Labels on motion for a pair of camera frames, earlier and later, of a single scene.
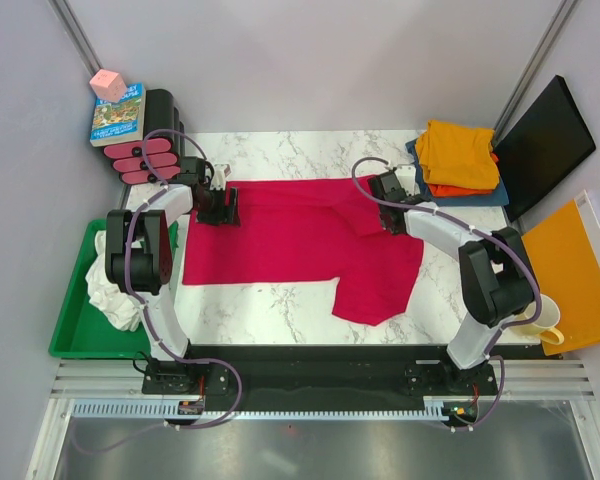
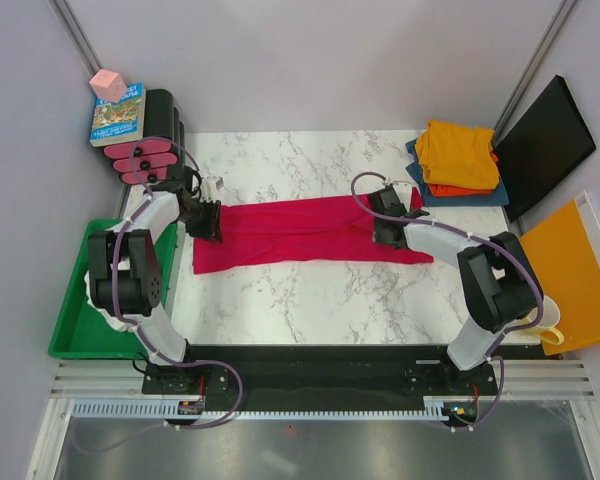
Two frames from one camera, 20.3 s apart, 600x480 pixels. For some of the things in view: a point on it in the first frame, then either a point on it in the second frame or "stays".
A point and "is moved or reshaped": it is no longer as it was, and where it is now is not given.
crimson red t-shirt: [309, 230] is moved or reshaped
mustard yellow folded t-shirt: [458, 157] stays
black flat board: [540, 146] stays
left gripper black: [226, 215] -> [212, 229]
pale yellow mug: [543, 327] stays
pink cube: [108, 85] stays
